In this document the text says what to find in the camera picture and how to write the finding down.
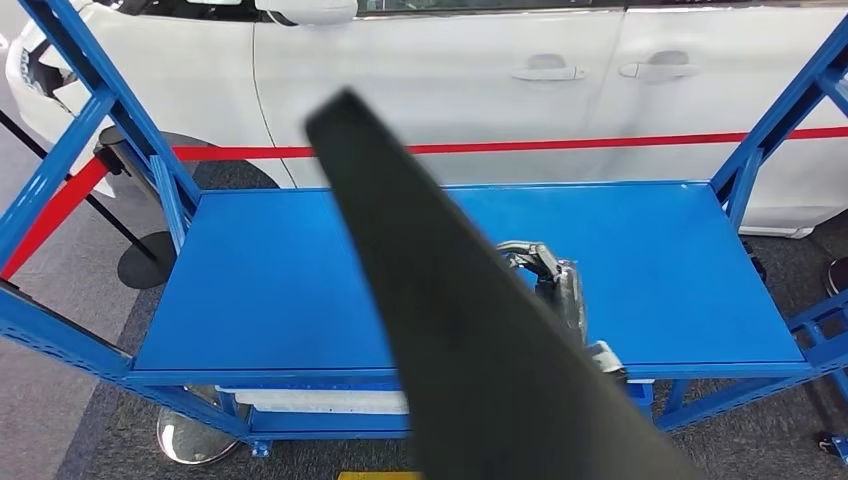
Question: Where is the red barrier belt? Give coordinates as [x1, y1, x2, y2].
[0, 155, 111, 284]
[173, 125, 848, 164]

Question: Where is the black plastic plate frame part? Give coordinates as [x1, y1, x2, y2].
[303, 87, 705, 480]

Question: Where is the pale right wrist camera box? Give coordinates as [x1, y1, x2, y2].
[586, 339, 627, 384]

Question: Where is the black stanchion with round base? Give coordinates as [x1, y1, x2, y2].
[0, 109, 178, 291]

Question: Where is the blue metal shelf rack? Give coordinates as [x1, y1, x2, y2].
[788, 291, 848, 465]
[0, 0, 848, 460]

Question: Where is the white car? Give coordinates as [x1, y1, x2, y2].
[3, 0, 848, 240]

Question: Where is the white plastic bin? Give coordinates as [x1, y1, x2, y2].
[215, 386, 411, 417]

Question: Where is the blue plastic bin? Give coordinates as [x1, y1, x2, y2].
[625, 382, 656, 420]

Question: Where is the stanchion with chrome base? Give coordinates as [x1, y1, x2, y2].
[156, 386, 245, 466]

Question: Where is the black round stanchion base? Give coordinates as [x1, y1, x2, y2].
[824, 256, 848, 297]

